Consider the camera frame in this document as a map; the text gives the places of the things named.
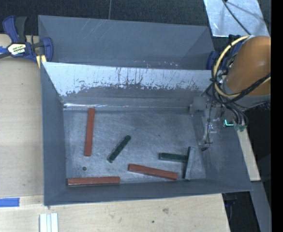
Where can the dark green flat block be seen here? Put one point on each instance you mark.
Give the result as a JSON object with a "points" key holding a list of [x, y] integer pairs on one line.
{"points": [[119, 149], [186, 163], [172, 157]]}

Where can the grey metal bin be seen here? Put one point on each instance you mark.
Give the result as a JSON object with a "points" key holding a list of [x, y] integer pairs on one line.
{"points": [[136, 129]]}

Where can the red-brown flat block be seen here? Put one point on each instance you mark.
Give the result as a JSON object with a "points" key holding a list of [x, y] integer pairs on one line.
{"points": [[93, 181], [89, 132], [153, 172]]}

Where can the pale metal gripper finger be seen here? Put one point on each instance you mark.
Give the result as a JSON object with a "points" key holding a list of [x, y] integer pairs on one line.
{"points": [[199, 104], [207, 132]]}

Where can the pale wood flat board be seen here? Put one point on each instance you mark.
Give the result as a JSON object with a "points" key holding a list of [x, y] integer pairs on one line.
{"points": [[18, 129]]}

